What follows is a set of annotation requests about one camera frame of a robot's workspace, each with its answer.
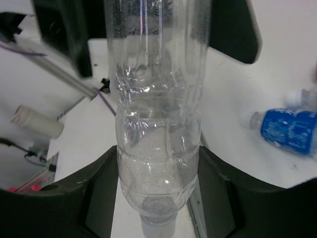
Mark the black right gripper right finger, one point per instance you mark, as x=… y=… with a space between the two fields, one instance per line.
x=238 y=205

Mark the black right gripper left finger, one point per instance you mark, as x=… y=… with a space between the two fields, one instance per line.
x=80 y=205

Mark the clear unlabelled plastic bottle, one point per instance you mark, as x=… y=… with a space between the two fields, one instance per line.
x=157 y=81

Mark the white cylinder roll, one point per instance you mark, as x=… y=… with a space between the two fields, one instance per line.
x=31 y=119

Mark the aluminium frame rail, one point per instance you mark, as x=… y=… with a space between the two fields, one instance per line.
x=41 y=60

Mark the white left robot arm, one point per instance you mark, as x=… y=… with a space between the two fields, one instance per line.
x=68 y=25

